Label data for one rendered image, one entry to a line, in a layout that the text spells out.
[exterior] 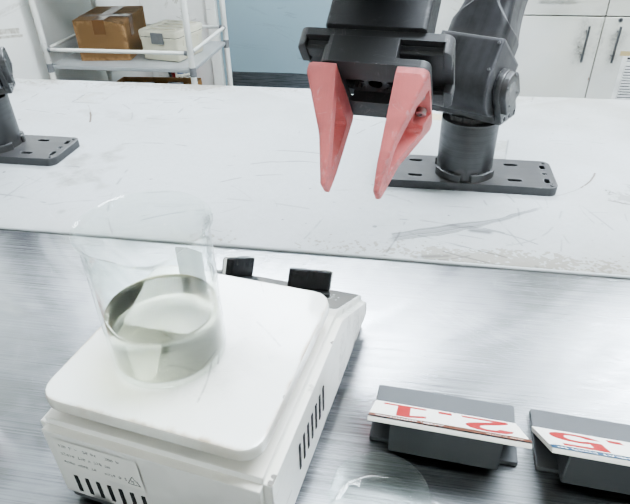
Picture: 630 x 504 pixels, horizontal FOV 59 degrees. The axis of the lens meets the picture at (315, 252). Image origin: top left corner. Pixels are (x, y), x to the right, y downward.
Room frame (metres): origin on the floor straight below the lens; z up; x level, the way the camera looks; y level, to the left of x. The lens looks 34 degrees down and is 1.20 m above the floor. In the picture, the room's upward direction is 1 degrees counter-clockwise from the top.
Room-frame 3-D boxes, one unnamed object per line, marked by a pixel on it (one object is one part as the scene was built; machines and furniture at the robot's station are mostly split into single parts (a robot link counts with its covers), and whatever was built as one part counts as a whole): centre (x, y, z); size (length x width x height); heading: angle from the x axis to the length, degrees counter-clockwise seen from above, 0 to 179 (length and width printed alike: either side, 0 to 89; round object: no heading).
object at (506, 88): (0.58, -0.17, 1.00); 0.09 x 0.06 x 0.06; 51
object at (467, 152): (0.59, -0.17, 0.94); 0.20 x 0.07 x 0.08; 80
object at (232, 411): (0.23, 0.07, 0.98); 0.12 x 0.12 x 0.01; 71
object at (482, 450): (0.23, -0.08, 0.92); 0.09 x 0.06 x 0.04; 76
